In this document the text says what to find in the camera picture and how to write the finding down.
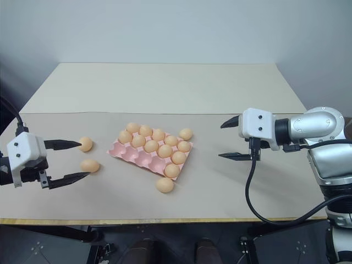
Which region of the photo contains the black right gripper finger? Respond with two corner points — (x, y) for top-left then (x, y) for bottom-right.
(220, 115), (242, 129)
(218, 151), (252, 162)

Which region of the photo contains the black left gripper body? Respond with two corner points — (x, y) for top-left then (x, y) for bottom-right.
(19, 158), (52, 190)

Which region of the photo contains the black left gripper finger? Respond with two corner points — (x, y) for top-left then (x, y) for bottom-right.
(43, 139), (83, 151)
(48, 172), (92, 190)

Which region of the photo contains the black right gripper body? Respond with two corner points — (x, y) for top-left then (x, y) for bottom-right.
(243, 136), (272, 161)

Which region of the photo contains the pink egg tray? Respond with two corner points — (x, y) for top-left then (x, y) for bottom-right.
(106, 129), (195, 183)

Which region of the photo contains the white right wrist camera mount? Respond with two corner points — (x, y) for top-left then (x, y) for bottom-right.
(237, 107), (279, 152)

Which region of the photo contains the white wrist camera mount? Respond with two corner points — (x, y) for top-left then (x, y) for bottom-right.
(6, 133), (48, 188)
(237, 107), (279, 152)

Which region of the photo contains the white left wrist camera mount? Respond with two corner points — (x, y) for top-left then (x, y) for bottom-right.
(6, 133), (48, 188)

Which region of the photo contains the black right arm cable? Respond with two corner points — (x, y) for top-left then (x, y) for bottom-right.
(245, 137), (352, 225)

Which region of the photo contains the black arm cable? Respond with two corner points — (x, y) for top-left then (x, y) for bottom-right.
(245, 137), (352, 225)
(0, 96), (30, 138)

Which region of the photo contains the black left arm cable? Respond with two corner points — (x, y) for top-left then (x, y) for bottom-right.
(0, 96), (30, 138)

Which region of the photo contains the black table frame leg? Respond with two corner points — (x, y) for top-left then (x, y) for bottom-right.
(238, 218), (331, 264)
(0, 224), (116, 264)

